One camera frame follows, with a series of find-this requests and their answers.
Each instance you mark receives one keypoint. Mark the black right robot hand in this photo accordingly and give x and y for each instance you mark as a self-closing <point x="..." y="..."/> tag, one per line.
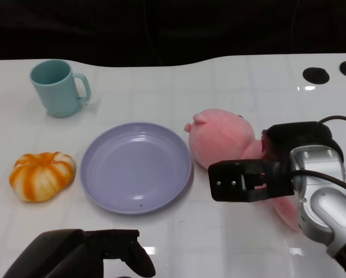
<point x="300" y="134"/>

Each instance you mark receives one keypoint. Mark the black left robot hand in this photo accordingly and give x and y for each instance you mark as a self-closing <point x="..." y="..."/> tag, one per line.
<point x="69" y="255"/>

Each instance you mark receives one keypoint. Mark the pink plush pig doll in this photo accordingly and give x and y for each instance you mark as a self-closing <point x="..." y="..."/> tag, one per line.
<point x="219" y="136"/>

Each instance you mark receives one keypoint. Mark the lilac plastic plate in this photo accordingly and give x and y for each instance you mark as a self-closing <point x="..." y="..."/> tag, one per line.
<point x="135" y="168"/>

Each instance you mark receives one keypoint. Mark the orange white striped plush pumpkin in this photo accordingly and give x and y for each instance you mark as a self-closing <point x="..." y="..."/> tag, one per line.
<point x="41" y="176"/>

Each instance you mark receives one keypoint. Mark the teal plastic mug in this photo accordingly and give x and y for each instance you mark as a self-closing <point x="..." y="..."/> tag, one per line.
<point x="57" y="92"/>

